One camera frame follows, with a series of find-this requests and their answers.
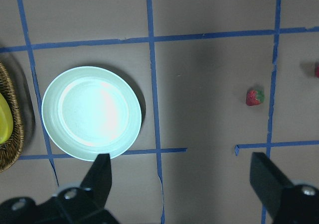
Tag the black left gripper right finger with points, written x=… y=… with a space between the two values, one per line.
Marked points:
x=268 y=182

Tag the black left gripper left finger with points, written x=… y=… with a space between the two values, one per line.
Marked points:
x=97 y=182

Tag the light green plate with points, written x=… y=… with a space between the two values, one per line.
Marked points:
x=87 y=111

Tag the red strawberry middle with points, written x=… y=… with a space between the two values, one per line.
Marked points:
x=254 y=97

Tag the red strawberry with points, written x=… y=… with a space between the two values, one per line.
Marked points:
x=254 y=97
x=316 y=71

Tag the wicker fruit basket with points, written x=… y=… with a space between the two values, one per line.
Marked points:
x=11 y=150

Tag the yellow banana bunch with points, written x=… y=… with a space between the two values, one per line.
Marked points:
x=6 y=120

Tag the red strawberry far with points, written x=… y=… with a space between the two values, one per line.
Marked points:
x=316 y=71

